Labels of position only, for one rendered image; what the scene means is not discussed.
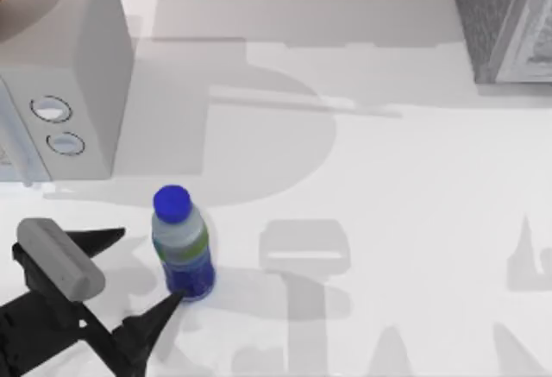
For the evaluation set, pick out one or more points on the grey cabinet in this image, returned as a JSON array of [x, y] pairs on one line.
[[483, 27]]

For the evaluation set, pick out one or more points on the pale grey rounded box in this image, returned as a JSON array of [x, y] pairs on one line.
[[60, 258]]

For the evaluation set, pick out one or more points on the pale microwave oven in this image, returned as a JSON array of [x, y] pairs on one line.
[[92, 71]]

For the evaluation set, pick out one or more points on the blue capped plastic bottle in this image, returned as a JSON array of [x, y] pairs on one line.
[[185, 256]]

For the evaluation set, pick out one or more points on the small round microwave knob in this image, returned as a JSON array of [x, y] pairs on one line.
[[65, 143]]

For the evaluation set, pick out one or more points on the large round microwave knob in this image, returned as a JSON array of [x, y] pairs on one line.
[[52, 108]]

